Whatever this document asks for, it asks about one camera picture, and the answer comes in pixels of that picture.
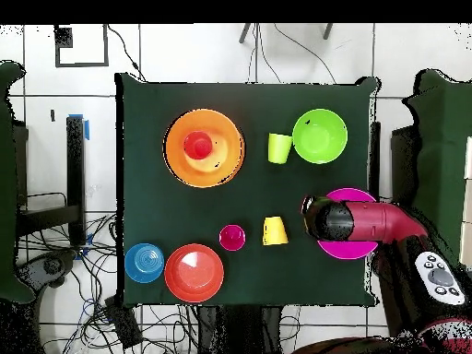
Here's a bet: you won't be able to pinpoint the magenta plastic cup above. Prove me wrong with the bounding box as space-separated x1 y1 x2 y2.
218 223 247 253

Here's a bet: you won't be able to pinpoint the yellow plastic cup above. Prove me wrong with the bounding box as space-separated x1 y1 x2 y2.
262 216 289 247

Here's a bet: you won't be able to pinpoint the red plastic cup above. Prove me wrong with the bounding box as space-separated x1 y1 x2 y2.
183 130 214 160

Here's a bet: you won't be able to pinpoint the green plastic cup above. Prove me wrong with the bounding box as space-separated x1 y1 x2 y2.
267 133 293 166

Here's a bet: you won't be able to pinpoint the orange plastic bowl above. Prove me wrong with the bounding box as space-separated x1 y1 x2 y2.
162 108 246 189

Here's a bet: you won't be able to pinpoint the green plastic bowl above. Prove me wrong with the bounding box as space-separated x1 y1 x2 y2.
291 108 348 165

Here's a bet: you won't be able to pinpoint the pink plastic bowl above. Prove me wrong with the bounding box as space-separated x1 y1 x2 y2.
316 186 381 261

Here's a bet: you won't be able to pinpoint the dark green table cloth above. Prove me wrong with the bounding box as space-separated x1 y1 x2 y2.
115 72 379 307

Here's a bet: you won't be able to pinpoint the red-orange plastic bowl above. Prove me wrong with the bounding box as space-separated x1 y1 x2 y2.
163 242 225 304

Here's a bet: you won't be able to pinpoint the blue plastic bowl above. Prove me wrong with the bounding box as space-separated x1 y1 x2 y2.
124 242 166 285

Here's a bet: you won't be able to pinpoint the blue tape strip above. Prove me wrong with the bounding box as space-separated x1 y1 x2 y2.
68 112 90 141

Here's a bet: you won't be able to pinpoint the black metal stand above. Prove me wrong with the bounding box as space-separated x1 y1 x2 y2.
16 114 88 247

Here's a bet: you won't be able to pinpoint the black floor box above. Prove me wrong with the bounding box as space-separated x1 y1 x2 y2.
103 295 144 350

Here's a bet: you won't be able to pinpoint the green covered side table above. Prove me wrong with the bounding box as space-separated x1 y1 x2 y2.
399 68 472 266
0 60 34 303

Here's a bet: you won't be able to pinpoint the tangled floor cables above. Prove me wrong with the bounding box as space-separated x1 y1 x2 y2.
16 209 200 354

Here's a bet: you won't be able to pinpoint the black floor cable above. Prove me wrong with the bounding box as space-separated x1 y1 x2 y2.
106 24 148 83

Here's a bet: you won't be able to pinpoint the black square floor frame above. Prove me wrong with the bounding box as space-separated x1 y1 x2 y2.
53 24 111 68

